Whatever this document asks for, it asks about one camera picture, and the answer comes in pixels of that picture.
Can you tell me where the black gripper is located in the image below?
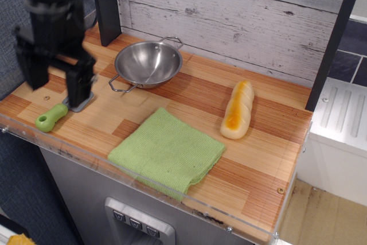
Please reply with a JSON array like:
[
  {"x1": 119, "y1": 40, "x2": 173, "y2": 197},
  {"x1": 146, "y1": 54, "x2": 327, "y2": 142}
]
[{"x1": 14, "y1": 3, "x2": 95, "y2": 108}]

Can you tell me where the green handled grey spatula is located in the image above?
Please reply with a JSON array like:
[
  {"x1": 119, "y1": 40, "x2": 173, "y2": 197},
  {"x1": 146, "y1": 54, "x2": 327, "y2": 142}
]
[{"x1": 35, "y1": 92, "x2": 94, "y2": 133}]

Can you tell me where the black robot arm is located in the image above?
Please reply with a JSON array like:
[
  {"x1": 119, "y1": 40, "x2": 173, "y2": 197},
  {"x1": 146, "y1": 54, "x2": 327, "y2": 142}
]
[{"x1": 15, "y1": 0, "x2": 96, "y2": 108}]

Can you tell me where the stainless steel pot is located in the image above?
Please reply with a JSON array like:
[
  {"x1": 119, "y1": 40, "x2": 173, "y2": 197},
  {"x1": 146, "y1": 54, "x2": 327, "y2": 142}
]
[{"x1": 109, "y1": 36, "x2": 184, "y2": 93}]

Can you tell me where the clear acrylic edge guard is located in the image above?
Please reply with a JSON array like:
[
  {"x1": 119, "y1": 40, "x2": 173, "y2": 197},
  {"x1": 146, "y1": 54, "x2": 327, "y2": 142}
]
[{"x1": 0, "y1": 112, "x2": 280, "y2": 243}]

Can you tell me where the green folded cloth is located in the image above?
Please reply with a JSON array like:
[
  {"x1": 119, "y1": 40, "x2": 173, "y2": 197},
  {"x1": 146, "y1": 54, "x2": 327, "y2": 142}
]
[{"x1": 108, "y1": 108, "x2": 225, "y2": 201}]

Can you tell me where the grey toy kitchen cabinet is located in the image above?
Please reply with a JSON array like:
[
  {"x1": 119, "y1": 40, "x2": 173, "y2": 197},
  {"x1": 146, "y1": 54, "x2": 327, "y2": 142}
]
[{"x1": 38, "y1": 146, "x2": 272, "y2": 245}]

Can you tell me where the silver button panel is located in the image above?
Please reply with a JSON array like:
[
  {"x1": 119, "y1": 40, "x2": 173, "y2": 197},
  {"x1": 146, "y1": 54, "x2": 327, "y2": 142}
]
[{"x1": 104, "y1": 197, "x2": 176, "y2": 244}]

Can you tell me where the yellow object in corner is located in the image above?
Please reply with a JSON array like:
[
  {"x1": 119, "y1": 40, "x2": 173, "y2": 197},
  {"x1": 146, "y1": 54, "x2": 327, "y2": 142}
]
[{"x1": 6, "y1": 234, "x2": 36, "y2": 245}]

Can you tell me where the toy bread loaf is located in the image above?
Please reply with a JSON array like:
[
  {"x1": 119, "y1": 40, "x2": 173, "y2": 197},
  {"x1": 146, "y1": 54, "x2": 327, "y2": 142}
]
[{"x1": 220, "y1": 80, "x2": 255, "y2": 139}]

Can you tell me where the white toy sink unit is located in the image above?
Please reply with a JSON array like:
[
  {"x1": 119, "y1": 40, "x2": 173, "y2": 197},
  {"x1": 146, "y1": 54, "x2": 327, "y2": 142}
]
[{"x1": 296, "y1": 78, "x2": 366, "y2": 205}]

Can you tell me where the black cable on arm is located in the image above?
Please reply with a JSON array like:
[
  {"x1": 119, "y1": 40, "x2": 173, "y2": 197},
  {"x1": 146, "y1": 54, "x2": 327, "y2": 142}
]
[{"x1": 85, "y1": 11, "x2": 100, "y2": 32}]

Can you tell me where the dark left frame post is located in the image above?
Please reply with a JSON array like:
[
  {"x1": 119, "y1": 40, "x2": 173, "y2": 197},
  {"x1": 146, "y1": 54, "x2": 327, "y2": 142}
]
[{"x1": 95, "y1": 0, "x2": 122, "y2": 46}]

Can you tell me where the dark frame post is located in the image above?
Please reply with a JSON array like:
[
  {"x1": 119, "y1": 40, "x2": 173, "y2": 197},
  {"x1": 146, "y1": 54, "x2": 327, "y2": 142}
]
[
  {"x1": 95, "y1": 0, "x2": 122, "y2": 46},
  {"x1": 305, "y1": 0, "x2": 356, "y2": 112}
]

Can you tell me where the dark right frame post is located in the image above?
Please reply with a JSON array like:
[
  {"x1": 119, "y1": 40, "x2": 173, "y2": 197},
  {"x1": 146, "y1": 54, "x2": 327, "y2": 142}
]
[{"x1": 305, "y1": 0, "x2": 356, "y2": 112}]

